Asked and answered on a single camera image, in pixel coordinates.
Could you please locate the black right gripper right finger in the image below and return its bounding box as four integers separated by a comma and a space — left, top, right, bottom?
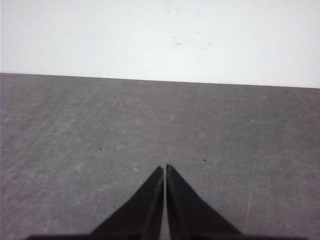
166, 164, 243, 240

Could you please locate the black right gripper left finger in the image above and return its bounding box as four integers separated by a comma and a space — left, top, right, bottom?
91, 166, 164, 240

